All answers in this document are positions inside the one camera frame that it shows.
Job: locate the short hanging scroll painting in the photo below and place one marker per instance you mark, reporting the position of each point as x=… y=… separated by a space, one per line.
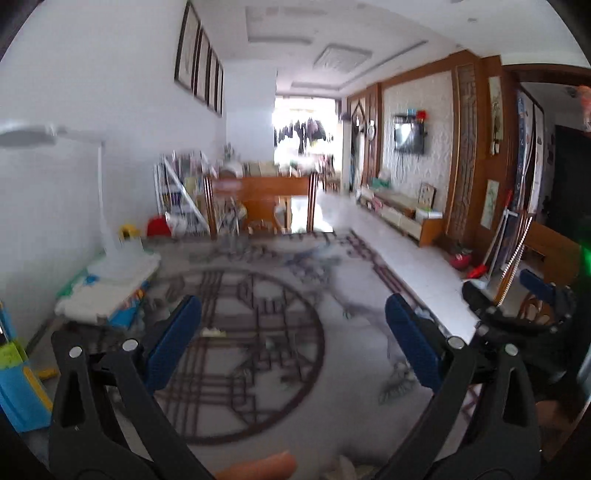
x=490 y=205

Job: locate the small white scrap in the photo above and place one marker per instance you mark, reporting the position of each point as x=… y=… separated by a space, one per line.
x=213 y=332

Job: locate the wall clock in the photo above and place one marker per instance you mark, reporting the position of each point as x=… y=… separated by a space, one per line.
x=370 y=131

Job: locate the person's left hand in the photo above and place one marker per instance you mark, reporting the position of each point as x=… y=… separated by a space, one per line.
x=258 y=467

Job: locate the hanging clothes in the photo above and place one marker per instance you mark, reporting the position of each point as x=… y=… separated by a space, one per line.
x=302 y=131

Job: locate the white desk lamp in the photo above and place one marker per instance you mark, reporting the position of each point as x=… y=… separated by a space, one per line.
x=111 y=249

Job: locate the green folder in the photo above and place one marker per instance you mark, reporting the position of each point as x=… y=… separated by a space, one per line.
x=69 y=286

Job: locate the blue green phone stand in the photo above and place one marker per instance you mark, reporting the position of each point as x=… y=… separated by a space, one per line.
x=23 y=387

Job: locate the wall television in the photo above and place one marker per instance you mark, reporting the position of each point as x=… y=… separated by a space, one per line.
x=409 y=137

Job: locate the long hanging scroll painting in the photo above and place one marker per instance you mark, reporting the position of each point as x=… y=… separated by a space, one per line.
x=496 y=115

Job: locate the red lantern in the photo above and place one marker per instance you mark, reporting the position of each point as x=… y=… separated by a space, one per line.
x=585 y=106

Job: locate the small framed picture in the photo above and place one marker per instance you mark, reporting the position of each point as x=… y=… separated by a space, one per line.
x=427 y=196

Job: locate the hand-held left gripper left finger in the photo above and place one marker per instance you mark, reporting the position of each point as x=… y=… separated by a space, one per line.
x=173 y=341

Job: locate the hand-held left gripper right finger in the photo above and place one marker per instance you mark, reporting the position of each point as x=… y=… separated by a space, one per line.
x=411 y=341

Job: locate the wall shelf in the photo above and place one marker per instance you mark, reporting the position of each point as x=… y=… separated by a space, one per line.
x=411 y=115

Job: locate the square ceiling light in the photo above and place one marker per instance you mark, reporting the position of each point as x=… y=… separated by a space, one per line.
x=342 y=57

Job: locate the wooden television cabinet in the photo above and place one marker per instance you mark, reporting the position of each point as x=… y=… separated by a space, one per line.
x=406 y=217

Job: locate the red dustpan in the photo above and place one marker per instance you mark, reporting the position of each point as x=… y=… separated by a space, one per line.
x=477 y=271

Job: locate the small red floor bin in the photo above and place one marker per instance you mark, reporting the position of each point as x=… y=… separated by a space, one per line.
x=461 y=262

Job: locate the yellow white pen holder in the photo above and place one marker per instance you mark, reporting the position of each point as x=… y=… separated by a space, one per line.
x=129 y=235

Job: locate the white plastic bag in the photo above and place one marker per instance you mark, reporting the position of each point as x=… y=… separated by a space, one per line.
x=178 y=225

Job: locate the white book rack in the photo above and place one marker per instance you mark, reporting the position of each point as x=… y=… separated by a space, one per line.
x=182 y=194

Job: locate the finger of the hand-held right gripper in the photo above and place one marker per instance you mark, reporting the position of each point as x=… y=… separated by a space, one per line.
x=489 y=304
x=538 y=284

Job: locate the rolled posters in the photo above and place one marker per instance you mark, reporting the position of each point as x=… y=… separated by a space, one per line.
x=528 y=152

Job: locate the dark door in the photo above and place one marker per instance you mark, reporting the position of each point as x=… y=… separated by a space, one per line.
x=570 y=175

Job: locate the dark framed wall picture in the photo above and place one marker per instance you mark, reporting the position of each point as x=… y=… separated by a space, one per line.
x=202 y=64
x=188 y=46
x=213 y=81
x=220 y=90

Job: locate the wooden dining chair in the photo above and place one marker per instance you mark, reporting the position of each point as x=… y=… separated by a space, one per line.
x=263 y=189

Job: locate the carved wooden chair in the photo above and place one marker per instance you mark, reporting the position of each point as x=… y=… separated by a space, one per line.
x=549 y=249

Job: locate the blue picture book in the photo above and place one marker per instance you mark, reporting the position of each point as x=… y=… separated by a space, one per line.
x=131 y=309

